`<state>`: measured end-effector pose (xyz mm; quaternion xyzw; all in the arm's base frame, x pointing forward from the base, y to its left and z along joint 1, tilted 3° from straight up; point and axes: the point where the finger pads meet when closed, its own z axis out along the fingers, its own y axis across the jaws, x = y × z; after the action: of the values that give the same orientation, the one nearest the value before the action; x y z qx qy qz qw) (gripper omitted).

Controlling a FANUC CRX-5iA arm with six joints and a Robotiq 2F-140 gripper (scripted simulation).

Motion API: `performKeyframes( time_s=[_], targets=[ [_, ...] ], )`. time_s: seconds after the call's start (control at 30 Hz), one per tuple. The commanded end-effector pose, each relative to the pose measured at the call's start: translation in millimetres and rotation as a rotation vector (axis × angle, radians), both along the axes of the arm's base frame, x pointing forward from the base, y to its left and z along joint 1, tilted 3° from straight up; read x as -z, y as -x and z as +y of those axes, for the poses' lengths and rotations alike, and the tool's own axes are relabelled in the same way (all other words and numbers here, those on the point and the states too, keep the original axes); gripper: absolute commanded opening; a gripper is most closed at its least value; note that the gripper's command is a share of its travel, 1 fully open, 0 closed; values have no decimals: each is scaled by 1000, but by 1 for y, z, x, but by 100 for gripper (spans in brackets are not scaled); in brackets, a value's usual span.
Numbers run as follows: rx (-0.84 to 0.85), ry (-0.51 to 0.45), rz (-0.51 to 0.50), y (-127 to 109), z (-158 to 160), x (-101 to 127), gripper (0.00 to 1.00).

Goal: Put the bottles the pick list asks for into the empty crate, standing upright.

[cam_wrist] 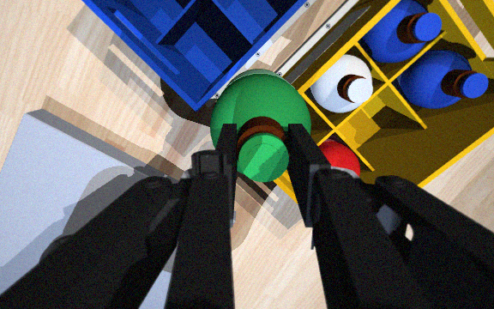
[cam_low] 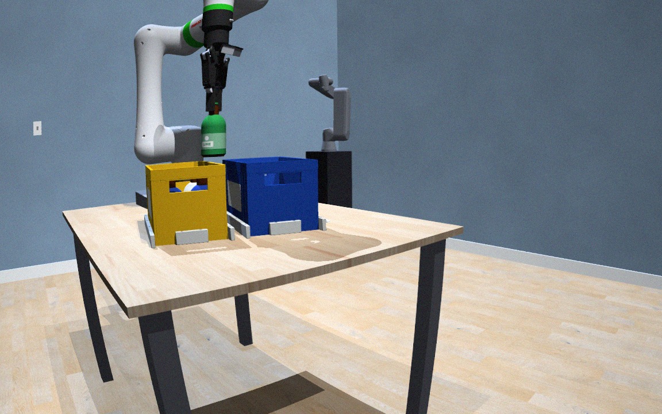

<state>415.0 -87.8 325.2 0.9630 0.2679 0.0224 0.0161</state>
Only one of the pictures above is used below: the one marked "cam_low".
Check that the white bottle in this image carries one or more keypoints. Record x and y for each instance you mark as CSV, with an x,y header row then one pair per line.
x,y
193,182

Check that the green bottle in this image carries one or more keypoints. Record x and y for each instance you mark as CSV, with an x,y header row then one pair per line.
x,y
213,134

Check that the yellow divided crate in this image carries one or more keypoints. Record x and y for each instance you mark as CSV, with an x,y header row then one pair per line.
x,y
189,210

